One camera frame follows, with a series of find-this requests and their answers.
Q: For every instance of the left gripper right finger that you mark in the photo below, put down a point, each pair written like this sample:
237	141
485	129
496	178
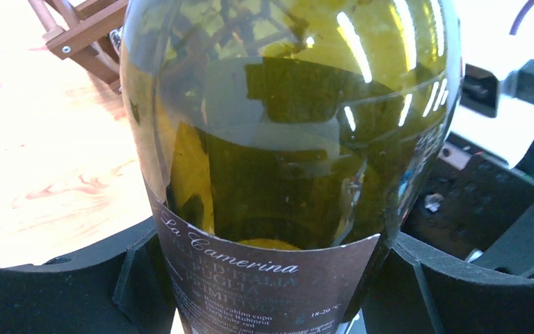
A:
421	289

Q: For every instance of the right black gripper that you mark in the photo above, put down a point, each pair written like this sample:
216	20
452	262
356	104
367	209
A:
473	205

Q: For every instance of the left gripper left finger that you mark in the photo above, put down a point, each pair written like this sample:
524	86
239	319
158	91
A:
116	285

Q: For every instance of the dark green wine bottle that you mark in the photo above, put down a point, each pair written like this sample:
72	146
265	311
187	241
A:
282	144

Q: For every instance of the brown wooden wine rack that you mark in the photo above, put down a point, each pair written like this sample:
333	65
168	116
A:
81	33

